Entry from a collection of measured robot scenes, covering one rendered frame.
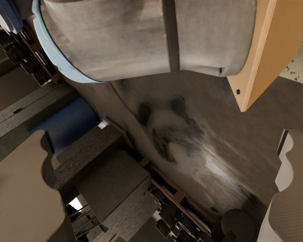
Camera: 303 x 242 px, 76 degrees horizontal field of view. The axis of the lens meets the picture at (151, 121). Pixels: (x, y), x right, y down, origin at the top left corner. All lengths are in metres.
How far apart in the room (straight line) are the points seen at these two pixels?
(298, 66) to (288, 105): 0.24
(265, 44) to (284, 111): 0.47
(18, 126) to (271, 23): 3.11
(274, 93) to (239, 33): 0.44
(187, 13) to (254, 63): 0.10
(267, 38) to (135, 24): 0.15
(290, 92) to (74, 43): 0.56
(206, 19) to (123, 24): 0.10
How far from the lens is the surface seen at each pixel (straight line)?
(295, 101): 0.68
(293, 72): 0.48
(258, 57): 0.27
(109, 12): 0.26
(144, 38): 0.27
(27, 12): 0.91
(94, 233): 4.58
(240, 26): 0.26
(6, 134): 3.22
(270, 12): 0.25
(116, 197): 2.28
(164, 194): 2.36
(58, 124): 3.05
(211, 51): 0.28
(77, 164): 2.39
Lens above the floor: 0.51
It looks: 20 degrees down
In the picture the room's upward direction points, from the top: 131 degrees counter-clockwise
